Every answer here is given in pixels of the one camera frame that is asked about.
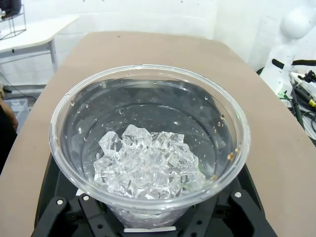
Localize bundle of dark cables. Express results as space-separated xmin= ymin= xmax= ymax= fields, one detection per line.
xmin=290 ymin=70 xmax=316 ymax=150

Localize white power strip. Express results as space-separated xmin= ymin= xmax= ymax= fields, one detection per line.
xmin=289 ymin=71 xmax=316 ymax=86

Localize wire frame rack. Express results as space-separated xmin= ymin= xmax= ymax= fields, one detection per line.
xmin=0 ymin=3 xmax=27 ymax=40

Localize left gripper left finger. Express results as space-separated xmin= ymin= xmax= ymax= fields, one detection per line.
xmin=31 ymin=193 xmax=124 ymax=237

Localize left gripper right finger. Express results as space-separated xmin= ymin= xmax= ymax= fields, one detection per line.
xmin=177 ymin=190 xmax=275 ymax=237

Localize clear plastic storage box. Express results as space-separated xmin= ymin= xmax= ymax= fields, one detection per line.
xmin=1 ymin=98 xmax=30 ymax=129

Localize black plastic tray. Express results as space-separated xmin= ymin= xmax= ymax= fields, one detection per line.
xmin=31 ymin=155 xmax=267 ymax=237

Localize white curved table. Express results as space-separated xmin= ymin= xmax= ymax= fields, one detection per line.
xmin=0 ymin=14 xmax=80 ymax=75

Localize person in black t-shirt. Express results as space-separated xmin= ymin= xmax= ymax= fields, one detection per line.
xmin=0 ymin=83 xmax=19 ymax=136

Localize tall clear iced cup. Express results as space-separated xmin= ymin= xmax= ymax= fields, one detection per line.
xmin=48 ymin=64 xmax=251 ymax=229

